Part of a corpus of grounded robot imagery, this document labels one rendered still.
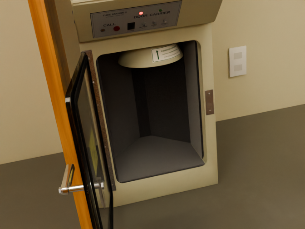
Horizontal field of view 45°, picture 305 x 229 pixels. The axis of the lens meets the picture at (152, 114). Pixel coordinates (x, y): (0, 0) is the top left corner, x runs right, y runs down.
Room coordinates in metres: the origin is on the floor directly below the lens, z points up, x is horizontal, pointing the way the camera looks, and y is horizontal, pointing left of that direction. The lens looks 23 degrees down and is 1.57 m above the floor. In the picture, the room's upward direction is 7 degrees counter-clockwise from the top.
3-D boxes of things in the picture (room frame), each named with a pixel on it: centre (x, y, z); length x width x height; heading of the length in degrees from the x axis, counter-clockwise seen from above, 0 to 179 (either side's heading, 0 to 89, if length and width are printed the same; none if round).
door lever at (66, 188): (0.60, 0.16, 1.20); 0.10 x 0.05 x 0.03; 2
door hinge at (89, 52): (0.83, 0.13, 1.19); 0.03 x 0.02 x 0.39; 100
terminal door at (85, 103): (0.67, 0.13, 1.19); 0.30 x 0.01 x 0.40; 2
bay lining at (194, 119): (0.99, 0.01, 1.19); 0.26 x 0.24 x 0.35; 100
